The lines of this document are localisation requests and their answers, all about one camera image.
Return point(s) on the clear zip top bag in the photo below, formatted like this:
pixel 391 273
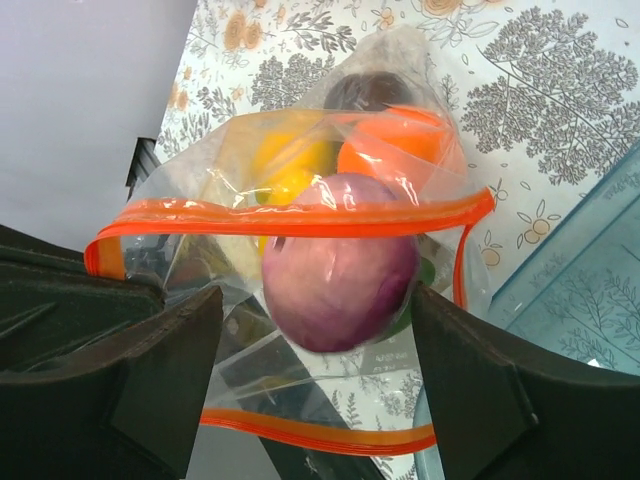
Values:
pixel 195 223

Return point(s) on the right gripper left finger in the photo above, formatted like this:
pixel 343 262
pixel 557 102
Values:
pixel 127 407

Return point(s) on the floral table mat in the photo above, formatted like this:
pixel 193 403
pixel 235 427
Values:
pixel 545 93

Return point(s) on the teal glass tray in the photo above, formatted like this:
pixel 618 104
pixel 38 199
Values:
pixel 577 295

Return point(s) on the yellow bell pepper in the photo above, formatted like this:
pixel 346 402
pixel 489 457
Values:
pixel 290 159

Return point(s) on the dark purple fruit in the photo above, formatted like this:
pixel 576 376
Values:
pixel 373 91

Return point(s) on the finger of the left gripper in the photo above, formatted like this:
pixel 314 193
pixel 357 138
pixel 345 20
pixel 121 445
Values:
pixel 51 307

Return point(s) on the orange fruit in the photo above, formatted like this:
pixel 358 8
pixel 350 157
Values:
pixel 413 148

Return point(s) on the purple onion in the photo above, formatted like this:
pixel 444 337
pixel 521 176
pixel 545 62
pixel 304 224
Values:
pixel 331 295

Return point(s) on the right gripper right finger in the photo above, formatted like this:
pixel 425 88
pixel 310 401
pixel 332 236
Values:
pixel 504 408

